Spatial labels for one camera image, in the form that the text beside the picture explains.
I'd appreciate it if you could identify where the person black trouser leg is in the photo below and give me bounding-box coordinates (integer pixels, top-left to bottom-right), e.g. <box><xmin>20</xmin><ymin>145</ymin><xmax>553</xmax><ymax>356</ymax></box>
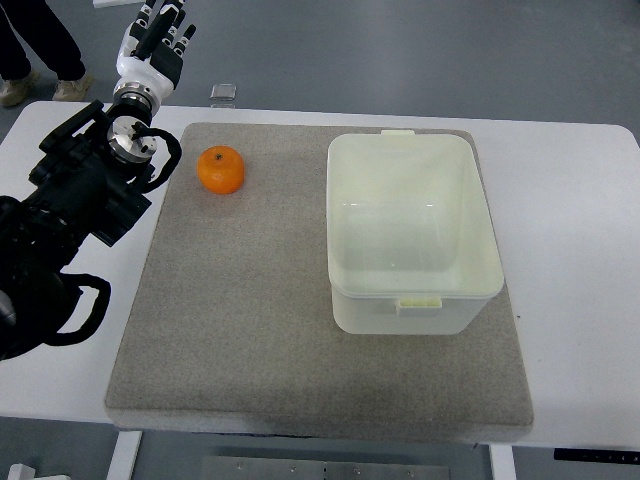
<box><xmin>1</xmin><ymin>0</ymin><xmax>86</xmax><ymax>81</ymax></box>

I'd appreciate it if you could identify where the white table leg right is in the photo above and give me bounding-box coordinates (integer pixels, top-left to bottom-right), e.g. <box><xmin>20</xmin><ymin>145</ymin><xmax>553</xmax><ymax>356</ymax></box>
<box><xmin>489</xmin><ymin>444</ymin><xmax>517</xmax><ymax>480</ymax></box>

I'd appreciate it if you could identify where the white object bottom left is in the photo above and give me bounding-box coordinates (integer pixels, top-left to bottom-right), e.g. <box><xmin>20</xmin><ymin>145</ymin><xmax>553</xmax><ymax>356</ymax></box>
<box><xmin>6</xmin><ymin>464</ymin><xmax>71</xmax><ymax>480</ymax></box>

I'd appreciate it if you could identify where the beige left shoe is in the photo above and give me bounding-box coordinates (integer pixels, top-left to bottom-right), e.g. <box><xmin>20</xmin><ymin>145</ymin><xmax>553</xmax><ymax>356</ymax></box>
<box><xmin>1</xmin><ymin>70</ymin><xmax>40</xmax><ymax>107</ymax></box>

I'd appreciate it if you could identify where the black table control panel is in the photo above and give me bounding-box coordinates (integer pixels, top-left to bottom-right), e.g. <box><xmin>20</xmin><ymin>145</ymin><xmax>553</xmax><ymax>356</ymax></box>
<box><xmin>553</xmin><ymin>448</ymin><xmax>640</xmax><ymax>465</ymax></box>

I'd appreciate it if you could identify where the small clear floor plate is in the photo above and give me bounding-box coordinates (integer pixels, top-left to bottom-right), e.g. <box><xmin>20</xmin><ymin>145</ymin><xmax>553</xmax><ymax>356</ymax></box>
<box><xmin>210</xmin><ymin>84</ymin><xmax>237</xmax><ymax>102</ymax></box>

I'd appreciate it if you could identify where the white table leg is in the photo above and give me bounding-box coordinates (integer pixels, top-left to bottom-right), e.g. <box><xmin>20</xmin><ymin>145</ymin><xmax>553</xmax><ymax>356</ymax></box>
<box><xmin>489</xmin><ymin>444</ymin><xmax>517</xmax><ymax>480</ymax></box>
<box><xmin>106</xmin><ymin>431</ymin><xmax>142</xmax><ymax>480</ymax></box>

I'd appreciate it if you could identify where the grey felt mat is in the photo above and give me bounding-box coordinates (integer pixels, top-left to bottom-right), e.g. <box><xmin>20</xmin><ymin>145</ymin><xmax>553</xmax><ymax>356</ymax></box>
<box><xmin>105</xmin><ymin>123</ymin><xmax>533</xmax><ymax>443</ymax></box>

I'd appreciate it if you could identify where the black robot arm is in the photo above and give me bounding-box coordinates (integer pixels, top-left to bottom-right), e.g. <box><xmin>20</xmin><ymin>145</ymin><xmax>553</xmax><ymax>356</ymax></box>
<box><xmin>1</xmin><ymin>81</ymin><xmax>181</xmax><ymax>360</ymax></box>

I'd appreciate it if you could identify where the beige shoe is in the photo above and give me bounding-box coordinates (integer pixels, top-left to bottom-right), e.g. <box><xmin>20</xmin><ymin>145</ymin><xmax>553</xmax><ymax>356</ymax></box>
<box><xmin>1</xmin><ymin>70</ymin><xmax>40</xmax><ymax>107</ymax></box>
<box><xmin>52</xmin><ymin>73</ymin><xmax>93</xmax><ymax>102</ymax></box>

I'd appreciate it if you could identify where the white table leg left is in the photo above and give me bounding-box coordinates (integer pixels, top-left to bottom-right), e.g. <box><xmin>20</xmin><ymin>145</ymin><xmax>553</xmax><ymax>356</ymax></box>
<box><xmin>106</xmin><ymin>431</ymin><xmax>142</xmax><ymax>480</ymax></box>

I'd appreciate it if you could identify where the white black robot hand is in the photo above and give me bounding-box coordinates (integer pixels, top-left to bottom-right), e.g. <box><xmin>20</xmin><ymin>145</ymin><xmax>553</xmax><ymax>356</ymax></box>
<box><xmin>116</xmin><ymin>0</ymin><xmax>196</xmax><ymax>101</ymax></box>

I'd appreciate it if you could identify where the beige right shoe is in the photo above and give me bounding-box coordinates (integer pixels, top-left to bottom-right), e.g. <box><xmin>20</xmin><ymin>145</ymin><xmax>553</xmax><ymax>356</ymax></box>
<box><xmin>52</xmin><ymin>73</ymin><xmax>93</xmax><ymax>102</ymax></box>

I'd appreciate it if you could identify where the orange fruit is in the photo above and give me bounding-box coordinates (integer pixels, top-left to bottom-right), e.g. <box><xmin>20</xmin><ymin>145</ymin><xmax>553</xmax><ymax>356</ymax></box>
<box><xmin>196</xmin><ymin>145</ymin><xmax>245</xmax><ymax>194</ymax></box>

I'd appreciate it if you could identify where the white plastic box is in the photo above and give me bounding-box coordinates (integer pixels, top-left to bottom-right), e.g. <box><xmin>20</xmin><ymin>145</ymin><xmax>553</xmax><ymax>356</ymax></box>
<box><xmin>326</xmin><ymin>130</ymin><xmax>504</xmax><ymax>335</ymax></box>

